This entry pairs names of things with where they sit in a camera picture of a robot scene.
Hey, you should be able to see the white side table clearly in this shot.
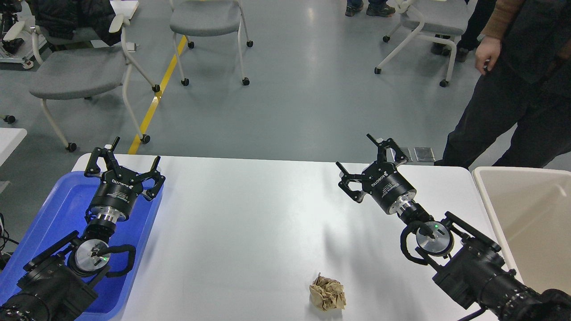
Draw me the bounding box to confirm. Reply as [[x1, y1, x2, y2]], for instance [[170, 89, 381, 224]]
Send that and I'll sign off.
[[0, 128, 27, 166]]

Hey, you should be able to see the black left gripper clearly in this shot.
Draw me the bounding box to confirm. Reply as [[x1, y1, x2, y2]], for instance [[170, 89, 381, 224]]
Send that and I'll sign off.
[[84, 136, 166, 222]]

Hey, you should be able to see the black jacket on chair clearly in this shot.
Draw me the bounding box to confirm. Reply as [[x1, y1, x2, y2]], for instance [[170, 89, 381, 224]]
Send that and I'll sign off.
[[28, 0, 122, 45]]

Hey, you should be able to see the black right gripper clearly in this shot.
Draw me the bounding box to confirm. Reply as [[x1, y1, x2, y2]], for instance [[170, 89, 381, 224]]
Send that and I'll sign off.
[[335, 133, 417, 215]]

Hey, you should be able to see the metal floor socket right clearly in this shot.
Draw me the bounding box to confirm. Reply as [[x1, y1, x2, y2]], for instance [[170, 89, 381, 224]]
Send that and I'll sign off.
[[413, 147, 436, 163]]

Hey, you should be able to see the person in dark clothes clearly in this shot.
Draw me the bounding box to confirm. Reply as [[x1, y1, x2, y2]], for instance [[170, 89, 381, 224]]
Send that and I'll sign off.
[[435, 0, 571, 169]]

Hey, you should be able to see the grey chair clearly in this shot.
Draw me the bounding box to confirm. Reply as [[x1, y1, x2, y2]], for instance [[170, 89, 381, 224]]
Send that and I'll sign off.
[[169, 0, 253, 86], [4, 13, 147, 152], [374, 0, 470, 87]]

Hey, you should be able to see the bystander hand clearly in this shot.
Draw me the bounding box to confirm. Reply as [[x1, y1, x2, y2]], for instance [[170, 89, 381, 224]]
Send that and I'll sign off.
[[475, 35, 501, 75]]

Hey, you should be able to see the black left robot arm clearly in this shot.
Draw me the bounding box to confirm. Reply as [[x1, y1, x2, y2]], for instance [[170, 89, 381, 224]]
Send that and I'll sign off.
[[1, 138, 166, 321]]

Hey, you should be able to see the grey chair middle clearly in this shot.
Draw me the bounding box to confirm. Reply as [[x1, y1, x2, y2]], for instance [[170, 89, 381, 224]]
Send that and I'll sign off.
[[169, 0, 253, 86]]

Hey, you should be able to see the beige plastic bin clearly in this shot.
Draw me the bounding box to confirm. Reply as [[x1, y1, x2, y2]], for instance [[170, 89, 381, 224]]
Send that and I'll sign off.
[[472, 167, 571, 294]]

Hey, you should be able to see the blue plastic tray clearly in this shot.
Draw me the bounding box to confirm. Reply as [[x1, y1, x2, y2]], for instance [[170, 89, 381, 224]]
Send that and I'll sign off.
[[0, 171, 162, 321]]

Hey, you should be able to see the brown paper ball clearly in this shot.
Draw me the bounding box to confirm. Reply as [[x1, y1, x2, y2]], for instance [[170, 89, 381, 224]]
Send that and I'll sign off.
[[309, 273, 347, 311]]

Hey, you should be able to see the yellow floor tape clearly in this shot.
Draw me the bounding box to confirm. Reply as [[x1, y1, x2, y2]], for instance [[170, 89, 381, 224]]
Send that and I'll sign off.
[[127, 36, 187, 155]]

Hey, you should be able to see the grey chair left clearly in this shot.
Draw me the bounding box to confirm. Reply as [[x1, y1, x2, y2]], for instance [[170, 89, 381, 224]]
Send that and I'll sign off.
[[4, 13, 147, 152]]

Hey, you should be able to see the grey chair right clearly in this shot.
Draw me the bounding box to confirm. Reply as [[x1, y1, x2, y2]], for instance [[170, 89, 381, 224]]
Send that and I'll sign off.
[[374, 0, 470, 87]]

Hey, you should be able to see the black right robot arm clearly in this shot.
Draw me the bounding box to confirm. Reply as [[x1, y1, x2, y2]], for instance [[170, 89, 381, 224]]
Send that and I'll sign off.
[[336, 135, 570, 321]]

